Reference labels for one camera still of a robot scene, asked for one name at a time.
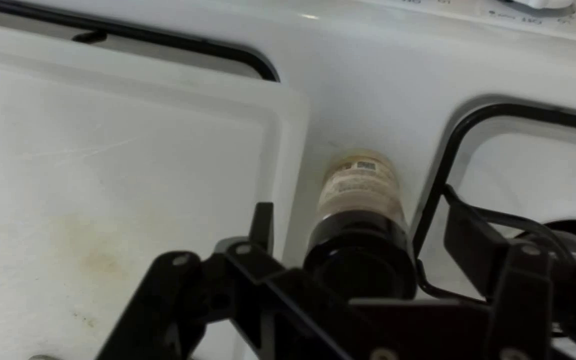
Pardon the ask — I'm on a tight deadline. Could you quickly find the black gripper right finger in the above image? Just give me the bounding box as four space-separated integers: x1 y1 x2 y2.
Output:
444 188 576 360

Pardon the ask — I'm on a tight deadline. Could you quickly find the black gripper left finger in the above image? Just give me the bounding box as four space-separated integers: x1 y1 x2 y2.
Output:
95 200 316 360

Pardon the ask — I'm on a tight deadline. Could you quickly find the beige spice jar black lid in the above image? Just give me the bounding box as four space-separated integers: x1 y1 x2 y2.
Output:
302 148 420 303

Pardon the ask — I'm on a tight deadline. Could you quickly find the white gas stove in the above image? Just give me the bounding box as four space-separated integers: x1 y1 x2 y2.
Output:
0 0 576 360

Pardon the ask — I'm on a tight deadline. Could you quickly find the white stove knob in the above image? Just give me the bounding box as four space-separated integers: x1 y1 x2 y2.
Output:
505 0 576 13

